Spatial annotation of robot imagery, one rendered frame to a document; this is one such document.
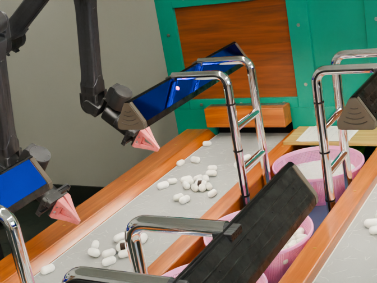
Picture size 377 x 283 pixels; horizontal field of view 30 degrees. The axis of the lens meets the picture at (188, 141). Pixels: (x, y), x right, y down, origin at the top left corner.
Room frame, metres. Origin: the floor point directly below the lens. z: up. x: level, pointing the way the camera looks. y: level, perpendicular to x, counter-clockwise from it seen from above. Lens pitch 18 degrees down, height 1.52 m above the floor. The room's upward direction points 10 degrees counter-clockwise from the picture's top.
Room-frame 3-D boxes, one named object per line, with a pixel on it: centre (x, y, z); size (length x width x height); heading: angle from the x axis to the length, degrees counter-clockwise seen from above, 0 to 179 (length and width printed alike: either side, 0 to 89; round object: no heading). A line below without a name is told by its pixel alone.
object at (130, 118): (1.92, -0.03, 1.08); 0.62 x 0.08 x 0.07; 148
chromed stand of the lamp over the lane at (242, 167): (1.87, -0.10, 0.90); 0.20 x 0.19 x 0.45; 148
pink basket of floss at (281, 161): (1.92, -0.36, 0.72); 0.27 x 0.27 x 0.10
